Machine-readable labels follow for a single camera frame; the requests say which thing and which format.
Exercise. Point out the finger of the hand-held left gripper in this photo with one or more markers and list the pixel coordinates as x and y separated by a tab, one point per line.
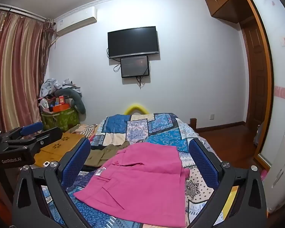
49	135
32	127

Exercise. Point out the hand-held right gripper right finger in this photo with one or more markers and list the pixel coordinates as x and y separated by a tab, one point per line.
204	163

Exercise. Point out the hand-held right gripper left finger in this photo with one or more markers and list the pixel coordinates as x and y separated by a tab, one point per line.
76	163

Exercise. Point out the pink pants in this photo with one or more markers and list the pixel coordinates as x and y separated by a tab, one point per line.
137	185

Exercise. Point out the olive green pants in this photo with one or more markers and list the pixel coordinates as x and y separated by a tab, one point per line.
97	156

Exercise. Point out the green fabric bag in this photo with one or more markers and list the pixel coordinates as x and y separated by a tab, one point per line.
61	120

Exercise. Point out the small white device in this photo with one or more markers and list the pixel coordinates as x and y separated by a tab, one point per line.
47	163

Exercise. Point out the orange box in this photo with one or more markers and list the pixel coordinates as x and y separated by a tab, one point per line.
61	108

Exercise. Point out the striped pink cloth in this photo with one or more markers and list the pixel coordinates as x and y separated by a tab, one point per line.
85	128

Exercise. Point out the grey plush toy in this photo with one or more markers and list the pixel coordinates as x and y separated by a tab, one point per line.
76	99

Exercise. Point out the pile of grey clothes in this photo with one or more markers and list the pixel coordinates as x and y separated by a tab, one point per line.
49	85

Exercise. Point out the yellow bedsheet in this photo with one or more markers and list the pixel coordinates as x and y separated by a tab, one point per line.
230	201

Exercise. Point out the blue patchwork printed blanket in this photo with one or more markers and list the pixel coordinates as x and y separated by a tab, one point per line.
156	128

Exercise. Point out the grey cloth bundle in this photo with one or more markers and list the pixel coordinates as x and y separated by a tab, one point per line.
258	133

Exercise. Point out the striped pink curtain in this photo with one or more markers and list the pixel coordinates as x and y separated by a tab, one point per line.
16	64

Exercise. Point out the white plastic drawer unit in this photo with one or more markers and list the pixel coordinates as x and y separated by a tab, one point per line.
282	166

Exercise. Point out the wooden door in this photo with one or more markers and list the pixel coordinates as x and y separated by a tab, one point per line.
256	76

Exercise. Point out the white air conditioner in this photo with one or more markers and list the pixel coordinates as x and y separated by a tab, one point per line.
76	20

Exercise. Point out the wooden overhead cabinet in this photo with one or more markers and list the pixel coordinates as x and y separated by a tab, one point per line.
218	0

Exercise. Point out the wooden bed post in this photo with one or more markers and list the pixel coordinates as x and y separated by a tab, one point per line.
192	123

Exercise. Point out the white wall socket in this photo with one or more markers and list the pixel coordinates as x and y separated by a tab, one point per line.
211	116

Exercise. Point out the small black wall monitor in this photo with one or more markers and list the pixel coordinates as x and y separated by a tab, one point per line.
135	66

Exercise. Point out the white curtain rail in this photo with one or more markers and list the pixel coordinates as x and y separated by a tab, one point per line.
19	10

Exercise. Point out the black wall television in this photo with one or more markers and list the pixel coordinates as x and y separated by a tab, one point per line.
133	41

